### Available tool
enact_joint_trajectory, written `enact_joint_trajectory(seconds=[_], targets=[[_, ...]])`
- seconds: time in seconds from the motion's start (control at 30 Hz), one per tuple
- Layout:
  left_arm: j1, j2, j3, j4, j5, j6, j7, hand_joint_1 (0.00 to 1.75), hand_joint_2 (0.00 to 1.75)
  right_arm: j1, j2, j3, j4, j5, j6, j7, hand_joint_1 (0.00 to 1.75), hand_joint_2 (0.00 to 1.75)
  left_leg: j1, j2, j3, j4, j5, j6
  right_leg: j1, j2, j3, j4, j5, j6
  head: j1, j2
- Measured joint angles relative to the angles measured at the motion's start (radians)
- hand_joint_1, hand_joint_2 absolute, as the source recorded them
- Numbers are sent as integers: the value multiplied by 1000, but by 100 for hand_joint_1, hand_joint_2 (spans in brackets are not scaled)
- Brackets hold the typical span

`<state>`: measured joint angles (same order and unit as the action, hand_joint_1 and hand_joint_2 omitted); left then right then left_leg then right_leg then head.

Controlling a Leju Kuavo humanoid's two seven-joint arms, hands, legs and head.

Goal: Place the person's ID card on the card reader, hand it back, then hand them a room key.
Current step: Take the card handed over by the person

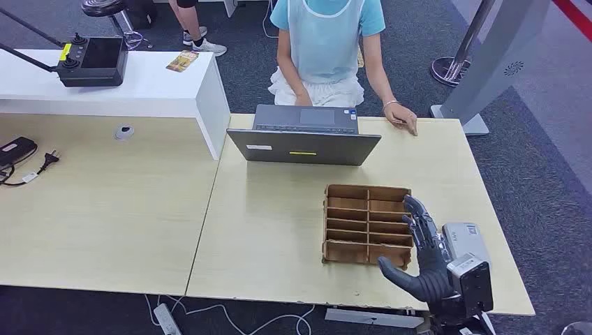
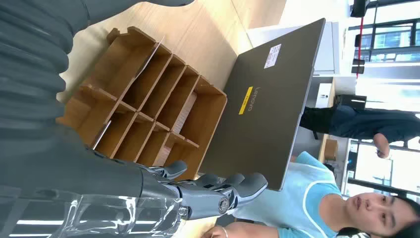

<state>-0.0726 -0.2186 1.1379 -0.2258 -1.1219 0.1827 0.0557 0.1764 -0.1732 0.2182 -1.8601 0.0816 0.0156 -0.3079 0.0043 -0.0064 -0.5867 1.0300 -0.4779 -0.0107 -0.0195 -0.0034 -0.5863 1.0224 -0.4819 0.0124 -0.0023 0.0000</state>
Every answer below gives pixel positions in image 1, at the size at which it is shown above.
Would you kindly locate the black round stool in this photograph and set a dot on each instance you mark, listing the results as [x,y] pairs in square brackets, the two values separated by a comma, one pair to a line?
[101,7]

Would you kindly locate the red barrier belt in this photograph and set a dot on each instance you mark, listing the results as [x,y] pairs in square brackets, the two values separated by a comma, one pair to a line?
[576,15]

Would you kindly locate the person's left forearm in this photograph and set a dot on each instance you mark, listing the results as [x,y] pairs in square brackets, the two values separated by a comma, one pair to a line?
[381,83]

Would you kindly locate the white under-desk bracket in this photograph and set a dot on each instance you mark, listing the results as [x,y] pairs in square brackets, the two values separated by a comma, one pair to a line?
[370,318]

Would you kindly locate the seated person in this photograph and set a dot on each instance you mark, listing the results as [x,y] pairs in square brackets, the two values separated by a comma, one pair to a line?
[323,46]

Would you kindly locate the person's right hand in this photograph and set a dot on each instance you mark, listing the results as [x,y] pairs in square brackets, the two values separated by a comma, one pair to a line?
[303,99]

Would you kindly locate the standing person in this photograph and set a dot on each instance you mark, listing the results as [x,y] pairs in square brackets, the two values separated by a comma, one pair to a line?
[189,21]

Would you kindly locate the person's left hand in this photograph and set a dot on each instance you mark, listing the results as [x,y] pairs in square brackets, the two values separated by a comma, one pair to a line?
[400,115]

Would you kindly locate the black joystick controller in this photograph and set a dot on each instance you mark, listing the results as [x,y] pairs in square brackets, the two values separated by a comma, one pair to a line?
[92,62]

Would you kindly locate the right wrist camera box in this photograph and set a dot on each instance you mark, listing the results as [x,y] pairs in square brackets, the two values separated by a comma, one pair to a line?
[471,284]

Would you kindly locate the person's right forearm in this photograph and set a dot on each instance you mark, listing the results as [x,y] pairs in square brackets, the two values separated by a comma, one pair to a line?
[290,76]

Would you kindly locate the black bag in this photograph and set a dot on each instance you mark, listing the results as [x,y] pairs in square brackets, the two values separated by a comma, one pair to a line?
[138,11]

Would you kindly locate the white raised counter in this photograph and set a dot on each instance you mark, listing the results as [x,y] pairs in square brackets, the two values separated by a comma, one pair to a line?
[148,88]

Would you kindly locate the white power strip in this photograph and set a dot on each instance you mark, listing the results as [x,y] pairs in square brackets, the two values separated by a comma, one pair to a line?
[165,320]

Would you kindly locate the black power plug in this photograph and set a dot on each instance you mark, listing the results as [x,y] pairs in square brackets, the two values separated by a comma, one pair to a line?
[50,159]

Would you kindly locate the chrome stanchion post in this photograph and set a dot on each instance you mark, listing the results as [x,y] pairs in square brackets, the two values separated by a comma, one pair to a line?
[448,69]

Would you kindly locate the patterned tan card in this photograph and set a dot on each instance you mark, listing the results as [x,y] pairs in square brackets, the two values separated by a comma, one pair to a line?
[182,61]

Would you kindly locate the black power adapter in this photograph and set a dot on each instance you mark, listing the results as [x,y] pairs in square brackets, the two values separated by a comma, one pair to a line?
[16,150]

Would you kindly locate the grey card reader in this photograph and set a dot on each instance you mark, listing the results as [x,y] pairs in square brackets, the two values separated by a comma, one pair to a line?
[462,240]

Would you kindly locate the wooden slotted card box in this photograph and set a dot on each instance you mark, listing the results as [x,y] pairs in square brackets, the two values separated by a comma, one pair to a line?
[351,252]

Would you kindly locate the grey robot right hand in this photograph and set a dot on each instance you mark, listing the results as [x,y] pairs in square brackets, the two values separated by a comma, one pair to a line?
[432,277]

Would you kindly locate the black thin rod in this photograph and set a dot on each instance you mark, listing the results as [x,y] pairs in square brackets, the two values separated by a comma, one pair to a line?
[32,27]
[27,57]

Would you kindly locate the grey laptop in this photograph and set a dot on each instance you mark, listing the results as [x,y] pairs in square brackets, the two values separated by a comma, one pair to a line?
[305,148]

